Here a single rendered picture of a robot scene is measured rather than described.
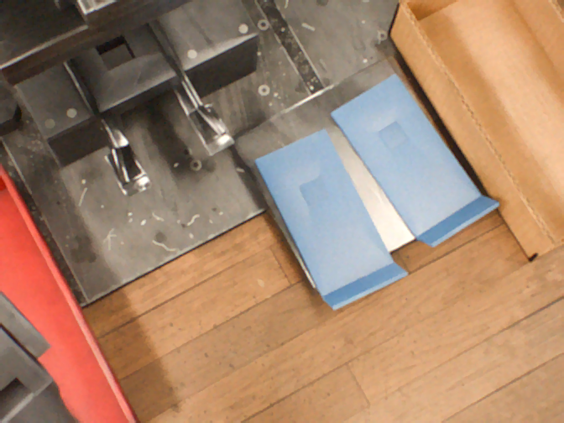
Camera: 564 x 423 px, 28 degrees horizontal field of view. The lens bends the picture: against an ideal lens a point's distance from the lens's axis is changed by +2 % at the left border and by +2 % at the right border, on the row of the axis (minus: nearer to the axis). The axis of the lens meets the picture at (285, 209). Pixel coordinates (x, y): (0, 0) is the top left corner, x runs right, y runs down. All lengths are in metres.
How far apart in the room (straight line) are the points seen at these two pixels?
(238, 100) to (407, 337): 0.26
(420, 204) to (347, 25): 0.19
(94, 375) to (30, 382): 0.33
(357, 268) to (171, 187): 0.18
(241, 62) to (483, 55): 0.23
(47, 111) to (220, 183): 0.17
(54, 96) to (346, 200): 0.26
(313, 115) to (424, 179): 0.11
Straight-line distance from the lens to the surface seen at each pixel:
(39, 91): 0.96
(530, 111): 1.06
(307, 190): 0.98
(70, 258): 1.00
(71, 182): 1.02
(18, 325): 0.62
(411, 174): 1.00
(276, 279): 0.99
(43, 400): 0.66
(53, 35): 0.80
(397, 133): 1.01
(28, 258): 1.00
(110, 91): 0.95
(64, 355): 0.98
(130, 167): 0.93
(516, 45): 1.08
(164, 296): 0.99
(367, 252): 0.97
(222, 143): 0.93
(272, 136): 1.00
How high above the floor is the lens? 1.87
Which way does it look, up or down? 75 degrees down
